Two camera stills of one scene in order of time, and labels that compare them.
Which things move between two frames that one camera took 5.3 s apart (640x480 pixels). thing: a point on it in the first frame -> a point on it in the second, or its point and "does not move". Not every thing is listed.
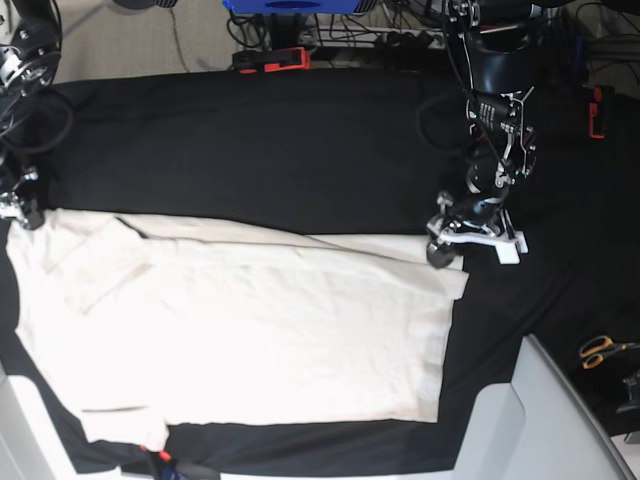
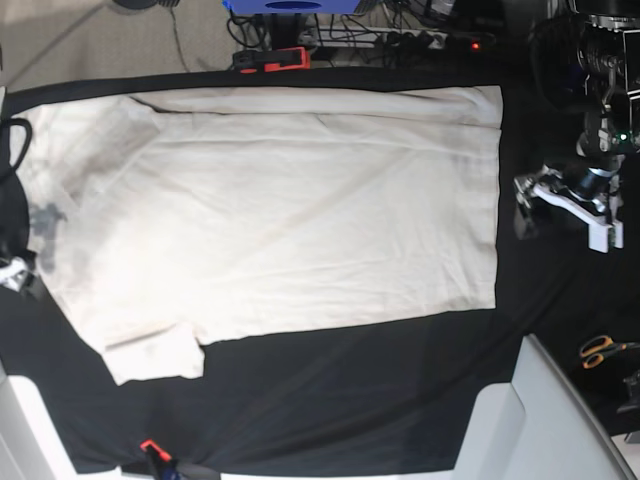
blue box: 291,6 does not move
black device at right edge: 633,387 does not move
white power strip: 370,37 does not move
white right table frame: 535,428 does not move
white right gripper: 508,249 -> 598,227
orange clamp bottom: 164,456 does not move
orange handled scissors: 595,349 does not move
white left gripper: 15,204 -> 18,276
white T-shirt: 148,323 -> 163,217
